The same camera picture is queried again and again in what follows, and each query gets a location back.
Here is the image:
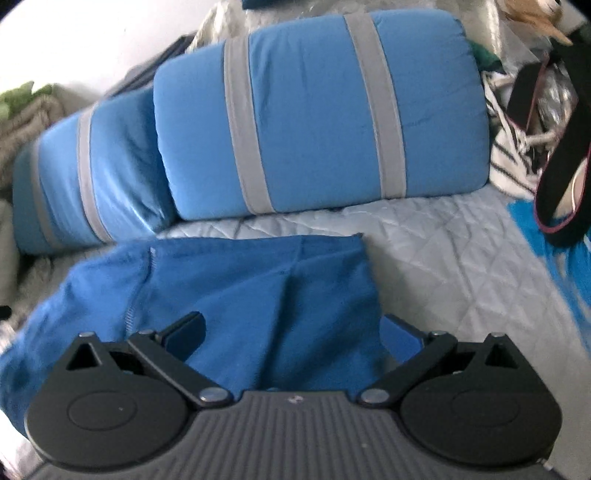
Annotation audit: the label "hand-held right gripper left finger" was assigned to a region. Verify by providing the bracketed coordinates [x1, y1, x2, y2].
[65, 311, 229, 409]

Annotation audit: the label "black-and-white striped cloth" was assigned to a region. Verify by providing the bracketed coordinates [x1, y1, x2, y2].
[480, 69, 559, 201]

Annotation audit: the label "short blue grey-striped pillow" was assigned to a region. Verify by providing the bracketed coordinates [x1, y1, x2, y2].
[152, 9, 490, 220]

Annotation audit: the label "blue fleece garment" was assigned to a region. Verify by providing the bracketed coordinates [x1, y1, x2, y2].
[0, 234, 419, 416]

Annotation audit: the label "black strap with pink edge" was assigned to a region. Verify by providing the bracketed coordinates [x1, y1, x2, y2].
[505, 44, 591, 247]

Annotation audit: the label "pale fuzzy cloth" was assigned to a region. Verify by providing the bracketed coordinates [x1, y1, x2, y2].
[0, 198, 70, 333]

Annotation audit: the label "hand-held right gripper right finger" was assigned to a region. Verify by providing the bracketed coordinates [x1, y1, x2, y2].
[360, 314, 527, 409]

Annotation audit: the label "beige blanket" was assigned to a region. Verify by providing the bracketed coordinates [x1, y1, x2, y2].
[0, 95, 65, 195]

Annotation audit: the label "brown plush toy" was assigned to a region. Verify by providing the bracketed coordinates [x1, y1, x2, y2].
[501, 0, 573, 47]

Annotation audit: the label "long blue grey-striped pillow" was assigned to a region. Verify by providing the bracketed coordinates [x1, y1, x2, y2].
[14, 88, 176, 254]

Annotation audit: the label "blue-and-white patterned cloth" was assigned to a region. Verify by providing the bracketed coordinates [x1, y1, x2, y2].
[505, 196, 591, 379]

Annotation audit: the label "pale patterned duvet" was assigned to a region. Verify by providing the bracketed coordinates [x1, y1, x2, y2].
[194, 0, 513, 51]

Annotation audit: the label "folded grey-blue clothes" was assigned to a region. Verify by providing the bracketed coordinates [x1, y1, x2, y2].
[104, 32, 199, 100]

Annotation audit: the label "dark green cloth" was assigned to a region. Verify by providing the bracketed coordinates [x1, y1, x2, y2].
[466, 39, 502, 70]

